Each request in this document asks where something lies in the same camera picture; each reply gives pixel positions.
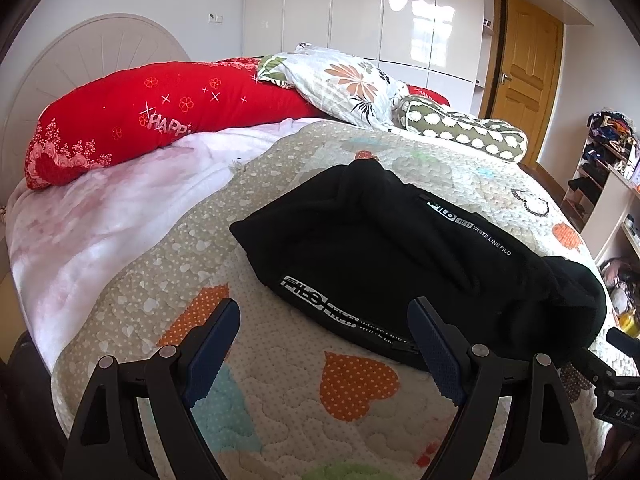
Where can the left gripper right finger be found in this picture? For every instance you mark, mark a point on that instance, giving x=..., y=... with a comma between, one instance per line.
x=541, y=439

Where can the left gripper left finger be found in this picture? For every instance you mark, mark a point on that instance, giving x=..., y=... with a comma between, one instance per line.
x=107, y=440

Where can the black pants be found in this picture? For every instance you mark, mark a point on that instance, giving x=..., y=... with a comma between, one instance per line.
x=354, y=245

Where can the pink white blanket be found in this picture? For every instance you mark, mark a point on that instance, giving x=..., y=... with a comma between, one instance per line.
x=65, y=243

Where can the white open shelf unit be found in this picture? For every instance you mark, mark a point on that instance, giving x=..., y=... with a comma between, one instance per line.
x=602, y=198

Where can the red pillow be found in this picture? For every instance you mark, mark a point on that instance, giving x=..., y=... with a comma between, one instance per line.
x=132, y=112

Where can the green cloud pattern pillow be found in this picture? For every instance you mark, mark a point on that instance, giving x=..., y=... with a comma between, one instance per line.
x=425, y=117

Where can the white round headboard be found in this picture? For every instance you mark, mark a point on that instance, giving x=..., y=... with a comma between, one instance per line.
x=86, y=52

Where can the wooden door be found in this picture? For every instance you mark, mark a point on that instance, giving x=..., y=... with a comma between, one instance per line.
x=530, y=44

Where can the floral white pillow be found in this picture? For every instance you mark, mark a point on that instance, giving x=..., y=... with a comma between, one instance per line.
x=344, y=86

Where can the white glossy wardrobe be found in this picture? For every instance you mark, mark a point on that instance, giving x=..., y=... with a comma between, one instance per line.
x=434, y=44

